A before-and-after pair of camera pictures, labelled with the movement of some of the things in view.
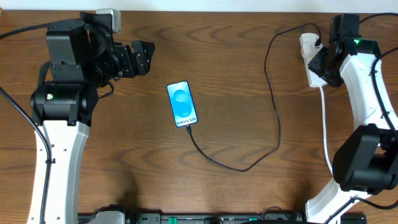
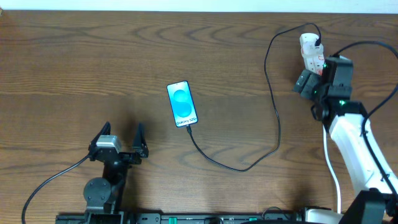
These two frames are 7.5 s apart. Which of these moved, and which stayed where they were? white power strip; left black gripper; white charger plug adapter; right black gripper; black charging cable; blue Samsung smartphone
Moved: right black gripper; left black gripper
Stayed: white charger plug adapter; blue Samsung smartphone; black charging cable; white power strip
